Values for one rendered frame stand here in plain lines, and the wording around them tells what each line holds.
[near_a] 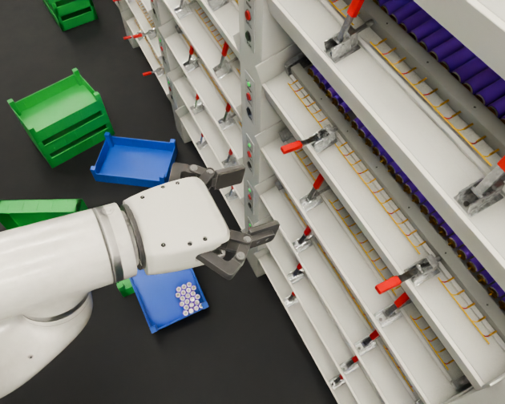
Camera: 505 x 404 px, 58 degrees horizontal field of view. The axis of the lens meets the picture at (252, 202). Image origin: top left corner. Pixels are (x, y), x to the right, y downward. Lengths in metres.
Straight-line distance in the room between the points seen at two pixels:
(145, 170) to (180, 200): 1.43
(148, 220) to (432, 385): 0.55
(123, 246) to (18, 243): 0.10
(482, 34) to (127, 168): 1.68
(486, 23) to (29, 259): 0.44
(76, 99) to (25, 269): 1.63
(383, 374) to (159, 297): 0.85
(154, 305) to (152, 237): 1.13
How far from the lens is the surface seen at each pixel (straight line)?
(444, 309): 0.68
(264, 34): 0.82
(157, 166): 1.95
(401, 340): 0.85
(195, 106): 1.61
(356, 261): 0.89
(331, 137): 0.77
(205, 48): 1.26
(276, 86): 0.87
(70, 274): 0.48
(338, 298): 1.06
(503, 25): 0.42
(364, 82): 0.62
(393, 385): 1.03
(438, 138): 0.57
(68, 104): 2.06
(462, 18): 0.45
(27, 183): 2.07
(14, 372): 0.54
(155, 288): 1.62
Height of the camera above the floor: 1.52
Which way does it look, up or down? 57 degrees down
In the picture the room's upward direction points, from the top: straight up
